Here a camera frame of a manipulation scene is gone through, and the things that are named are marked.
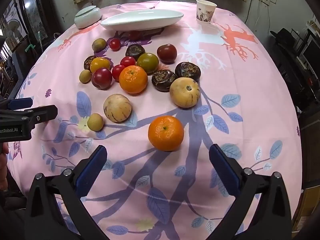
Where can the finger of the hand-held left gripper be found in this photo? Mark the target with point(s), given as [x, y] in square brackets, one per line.
[21, 103]
[42, 113]

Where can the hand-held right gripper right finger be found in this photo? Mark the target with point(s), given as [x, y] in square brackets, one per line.
[225, 171]

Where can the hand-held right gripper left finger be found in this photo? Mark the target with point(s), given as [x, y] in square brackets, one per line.
[92, 171]

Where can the small tan round fruit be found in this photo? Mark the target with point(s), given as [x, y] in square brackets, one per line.
[95, 122]
[85, 76]
[99, 44]

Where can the striped cream pepino melon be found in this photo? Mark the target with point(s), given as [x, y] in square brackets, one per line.
[185, 92]
[117, 108]

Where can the dark brown water chestnut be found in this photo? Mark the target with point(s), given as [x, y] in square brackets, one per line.
[135, 50]
[87, 62]
[164, 80]
[187, 70]

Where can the red plum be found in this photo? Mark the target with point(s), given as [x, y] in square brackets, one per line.
[101, 78]

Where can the mandarin orange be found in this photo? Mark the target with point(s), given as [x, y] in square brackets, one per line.
[165, 133]
[133, 79]

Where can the yellow tomato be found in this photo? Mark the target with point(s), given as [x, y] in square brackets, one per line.
[100, 64]

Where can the green-brown tomato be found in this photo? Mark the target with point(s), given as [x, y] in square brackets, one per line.
[147, 62]

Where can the dark red tomato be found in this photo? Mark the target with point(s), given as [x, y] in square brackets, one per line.
[167, 52]

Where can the white oval plate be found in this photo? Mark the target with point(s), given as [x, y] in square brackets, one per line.
[142, 20]

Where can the person's left hand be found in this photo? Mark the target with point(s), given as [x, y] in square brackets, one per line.
[3, 170]

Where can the pink printed tablecloth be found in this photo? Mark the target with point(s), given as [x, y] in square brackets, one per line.
[250, 110]

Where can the white electric fan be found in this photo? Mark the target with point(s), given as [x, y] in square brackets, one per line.
[13, 28]

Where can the cardboard box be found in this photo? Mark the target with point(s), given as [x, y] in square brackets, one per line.
[308, 207]

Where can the dark wooden cabinet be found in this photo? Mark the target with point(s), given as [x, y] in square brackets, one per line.
[37, 12]

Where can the white lidded ceramic jar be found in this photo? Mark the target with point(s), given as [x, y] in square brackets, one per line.
[88, 17]

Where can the computer monitor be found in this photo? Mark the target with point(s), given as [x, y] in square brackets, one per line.
[311, 50]

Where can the printed paper cup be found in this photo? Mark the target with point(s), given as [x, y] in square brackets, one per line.
[205, 11]

